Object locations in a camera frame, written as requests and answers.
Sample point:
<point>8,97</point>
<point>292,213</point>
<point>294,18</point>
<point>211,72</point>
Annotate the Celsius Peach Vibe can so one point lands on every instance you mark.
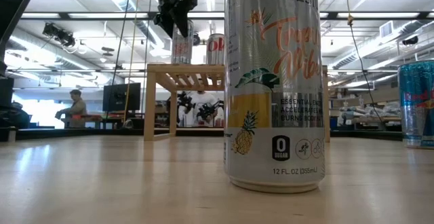
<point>182,52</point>

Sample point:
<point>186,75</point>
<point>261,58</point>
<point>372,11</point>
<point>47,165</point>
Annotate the black computer monitor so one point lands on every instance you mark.
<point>117,96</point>

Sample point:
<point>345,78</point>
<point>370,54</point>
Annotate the black box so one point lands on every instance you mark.
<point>6,91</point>

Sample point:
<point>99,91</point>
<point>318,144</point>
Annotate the silver Diet Coke can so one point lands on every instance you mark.
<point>215,54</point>

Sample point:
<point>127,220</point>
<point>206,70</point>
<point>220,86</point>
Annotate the person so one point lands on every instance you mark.
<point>201,98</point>
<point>78,110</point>

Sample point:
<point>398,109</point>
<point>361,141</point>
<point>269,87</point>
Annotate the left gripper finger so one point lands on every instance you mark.
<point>164,20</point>
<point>183,22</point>

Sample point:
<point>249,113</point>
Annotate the round black ceiling device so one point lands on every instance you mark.
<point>196,40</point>

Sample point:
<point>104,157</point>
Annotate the black ceiling projector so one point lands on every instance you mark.
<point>410,40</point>

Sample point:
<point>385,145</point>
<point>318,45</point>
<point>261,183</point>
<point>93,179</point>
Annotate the blue silver Red Bull can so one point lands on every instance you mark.
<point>417,115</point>

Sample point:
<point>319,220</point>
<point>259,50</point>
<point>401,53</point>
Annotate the white ceiling vent box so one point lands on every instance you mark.
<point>386,29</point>

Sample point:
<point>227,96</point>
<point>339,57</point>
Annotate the cluttered wooden workbench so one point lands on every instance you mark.
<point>373,113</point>

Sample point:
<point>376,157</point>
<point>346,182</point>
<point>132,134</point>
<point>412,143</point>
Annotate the background black robot arm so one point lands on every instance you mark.
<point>184,100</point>
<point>208,110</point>

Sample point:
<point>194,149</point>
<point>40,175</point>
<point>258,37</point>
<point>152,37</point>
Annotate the slatted wooden shelf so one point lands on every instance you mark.
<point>159,69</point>

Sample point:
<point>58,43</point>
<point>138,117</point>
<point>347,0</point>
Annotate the black aluminium rig frame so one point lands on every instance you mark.
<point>152,15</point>

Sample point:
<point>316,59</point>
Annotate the Celsius Tropical Vibe can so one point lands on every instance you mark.
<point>271,115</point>

